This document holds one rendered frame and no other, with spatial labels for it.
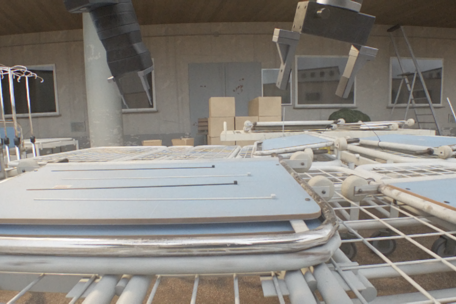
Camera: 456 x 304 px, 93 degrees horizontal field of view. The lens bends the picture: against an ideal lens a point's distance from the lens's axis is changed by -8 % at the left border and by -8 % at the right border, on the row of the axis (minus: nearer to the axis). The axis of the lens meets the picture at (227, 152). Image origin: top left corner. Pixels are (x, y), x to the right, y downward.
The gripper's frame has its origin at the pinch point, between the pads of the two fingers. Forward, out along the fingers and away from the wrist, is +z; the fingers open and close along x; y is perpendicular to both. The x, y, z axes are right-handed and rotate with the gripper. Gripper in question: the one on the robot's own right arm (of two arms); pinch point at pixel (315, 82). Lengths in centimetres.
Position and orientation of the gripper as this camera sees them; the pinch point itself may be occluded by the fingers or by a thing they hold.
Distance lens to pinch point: 50.9
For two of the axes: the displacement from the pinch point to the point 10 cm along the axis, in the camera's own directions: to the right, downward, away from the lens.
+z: -1.4, 8.6, 4.9
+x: 9.8, 0.7, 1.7
